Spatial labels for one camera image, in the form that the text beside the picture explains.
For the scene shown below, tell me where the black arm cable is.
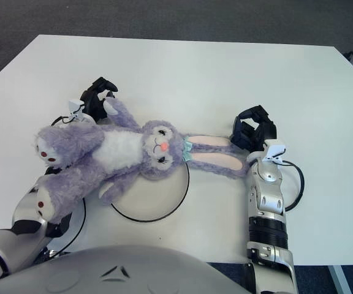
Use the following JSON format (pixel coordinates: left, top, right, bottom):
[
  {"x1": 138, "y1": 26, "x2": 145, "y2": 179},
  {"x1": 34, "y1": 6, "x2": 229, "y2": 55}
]
[
  {"x1": 46, "y1": 115, "x2": 87, "y2": 257},
  {"x1": 274, "y1": 160, "x2": 305, "y2": 212}
]

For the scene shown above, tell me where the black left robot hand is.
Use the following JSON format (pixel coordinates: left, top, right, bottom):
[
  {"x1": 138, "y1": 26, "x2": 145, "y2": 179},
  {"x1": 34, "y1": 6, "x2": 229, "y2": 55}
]
[{"x1": 80, "y1": 76, "x2": 118, "y2": 122}]

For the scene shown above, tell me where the white table leg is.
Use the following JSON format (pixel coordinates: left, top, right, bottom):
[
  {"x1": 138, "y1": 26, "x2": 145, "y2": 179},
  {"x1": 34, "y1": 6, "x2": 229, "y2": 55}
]
[{"x1": 328, "y1": 265, "x2": 350, "y2": 294}]

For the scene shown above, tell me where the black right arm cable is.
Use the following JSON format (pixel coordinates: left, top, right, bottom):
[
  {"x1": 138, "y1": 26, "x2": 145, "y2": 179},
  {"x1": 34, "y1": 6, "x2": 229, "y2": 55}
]
[{"x1": 274, "y1": 160, "x2": 305, "y2": 212}]

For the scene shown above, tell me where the purple plush bunny doll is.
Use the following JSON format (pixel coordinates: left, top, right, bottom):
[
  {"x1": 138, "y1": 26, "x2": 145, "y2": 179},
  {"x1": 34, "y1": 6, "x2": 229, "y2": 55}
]
[{"x1": 34, "y1": 97, "x2": 251, "y2": 224}]

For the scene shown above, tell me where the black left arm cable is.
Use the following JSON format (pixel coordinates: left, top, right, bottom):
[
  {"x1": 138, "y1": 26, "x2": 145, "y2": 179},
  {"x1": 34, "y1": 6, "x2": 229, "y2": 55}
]
[{"x1": 46, "y1": 115, "x2": 87, "y2": 257}]

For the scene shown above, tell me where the white plate with black rim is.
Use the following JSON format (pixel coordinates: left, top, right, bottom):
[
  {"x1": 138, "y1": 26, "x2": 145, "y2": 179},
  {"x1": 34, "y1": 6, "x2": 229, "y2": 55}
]
[{"x1": 110, "y1": 162, "x2": 191, "y2": 222}]

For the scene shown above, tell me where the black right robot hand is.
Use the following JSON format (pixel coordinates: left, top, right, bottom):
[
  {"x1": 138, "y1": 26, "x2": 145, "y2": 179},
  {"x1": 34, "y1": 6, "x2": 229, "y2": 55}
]
[{"x1": 230, "y1": 105, "x2": 278, "y2": 153}]

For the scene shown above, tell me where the grey robot torso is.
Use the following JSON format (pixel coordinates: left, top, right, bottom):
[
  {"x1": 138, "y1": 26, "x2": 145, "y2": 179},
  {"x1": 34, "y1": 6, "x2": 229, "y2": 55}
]
[{"x1": 0, "y1": 244, "x2": 251, "y2": 294}]

